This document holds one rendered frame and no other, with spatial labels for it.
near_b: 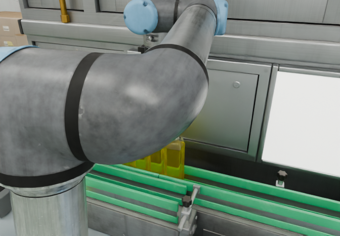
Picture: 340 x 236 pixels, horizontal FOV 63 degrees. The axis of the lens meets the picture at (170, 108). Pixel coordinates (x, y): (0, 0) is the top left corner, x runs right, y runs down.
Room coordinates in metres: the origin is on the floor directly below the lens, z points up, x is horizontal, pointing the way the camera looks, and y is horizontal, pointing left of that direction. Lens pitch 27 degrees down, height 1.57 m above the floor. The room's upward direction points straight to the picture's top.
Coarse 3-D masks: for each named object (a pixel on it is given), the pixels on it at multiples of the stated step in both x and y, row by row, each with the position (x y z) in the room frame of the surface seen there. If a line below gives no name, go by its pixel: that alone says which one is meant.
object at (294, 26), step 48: (48, 0) 1.10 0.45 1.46; (96, 0) 1.01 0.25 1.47; (240, 0) 0.85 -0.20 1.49; (288, 0) 0.80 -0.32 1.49; (336, 0) 0.76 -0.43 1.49; (48, 48) 1.10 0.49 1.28; (96, 48) 1.02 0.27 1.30; (240, 48) 0.81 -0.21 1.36; (288, 48) 0.76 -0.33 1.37; (336, 48) 0.72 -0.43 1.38; (336, 192) 0.71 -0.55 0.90
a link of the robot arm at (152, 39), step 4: (152, 32) 0.80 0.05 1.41; (156, 32) 0.80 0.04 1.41; (160, 32) 0.80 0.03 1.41; (164, 32) 0.73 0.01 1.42; (144, 36) 0.74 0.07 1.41; (148, 36) 0.73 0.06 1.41; (152, 36) 0.73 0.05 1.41; (156, 36) 0.72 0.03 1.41; (160, 36) 0.73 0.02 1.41; (164, 36) 0.73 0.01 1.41; (144, 40) 0.74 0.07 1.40; (148, 40) 0.73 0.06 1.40; (152, 40) 0.73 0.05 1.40; (156, 40) 0.72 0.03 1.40; (160, 40) 0.73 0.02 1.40; (144, 44) 0.74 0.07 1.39; (148, 44) 0.73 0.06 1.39; (152, 44) 0.72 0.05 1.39; (156, 44) 0.72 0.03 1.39
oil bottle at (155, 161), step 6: (162, 150) 0.73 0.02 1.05; (150, 156) 0.74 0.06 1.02; (156, 156) 0.73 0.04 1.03; (162, 156) 0.73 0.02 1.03; (150, 162) 0.74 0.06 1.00; (156, 162) 0.73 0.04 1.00; (162, 162) 0.73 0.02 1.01; (150, 168) 0.74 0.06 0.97; (156, 168) 0.73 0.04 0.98; (162, 168) 0.73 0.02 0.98; (162, 174) 0.73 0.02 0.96
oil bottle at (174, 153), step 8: (168, 144) 0.72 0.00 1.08; (176, 144) 0.72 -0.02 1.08; (184, 144) 0.75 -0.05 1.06; (168, 152) 0.72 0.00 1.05; (176, 152) 0.71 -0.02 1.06; (184, 152) 0.75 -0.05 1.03; (168, 160) 0.72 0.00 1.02; (176, 160) 0.71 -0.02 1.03; (184, 160) 0.75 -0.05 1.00; (168, 168) 0.72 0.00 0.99; (176, 168) 0.71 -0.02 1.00; (176, 176) 0.71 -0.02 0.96
